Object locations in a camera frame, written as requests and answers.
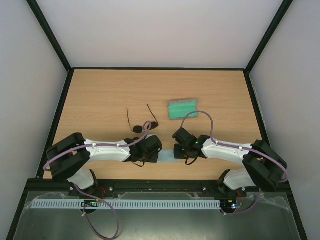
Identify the green circuit board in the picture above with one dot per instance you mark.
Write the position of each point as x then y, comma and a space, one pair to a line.
92, 201
235, 203

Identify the black round sunglasses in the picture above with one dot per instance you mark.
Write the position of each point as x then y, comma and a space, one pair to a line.
142, 124

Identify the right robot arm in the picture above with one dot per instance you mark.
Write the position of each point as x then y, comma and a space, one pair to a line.
262, 167

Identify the right green circuit board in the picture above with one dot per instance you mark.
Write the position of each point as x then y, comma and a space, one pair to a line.
235, 203

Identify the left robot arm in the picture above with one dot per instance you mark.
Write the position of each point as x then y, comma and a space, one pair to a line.
66, 159

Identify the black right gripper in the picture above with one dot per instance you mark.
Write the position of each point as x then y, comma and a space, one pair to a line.
178, 144

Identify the light blue slotted cable duct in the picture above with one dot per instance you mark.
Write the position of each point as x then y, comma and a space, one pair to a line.
127, 204

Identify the grey felt glasses case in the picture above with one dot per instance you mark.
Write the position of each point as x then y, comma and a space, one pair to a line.
178, 109

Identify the blue cleaning cloth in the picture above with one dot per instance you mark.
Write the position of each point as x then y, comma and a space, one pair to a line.
167, 156

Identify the left green circuit board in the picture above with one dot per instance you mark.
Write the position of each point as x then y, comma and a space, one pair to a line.
92, 201

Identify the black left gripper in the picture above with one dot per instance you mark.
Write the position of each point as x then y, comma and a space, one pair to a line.
154, 158

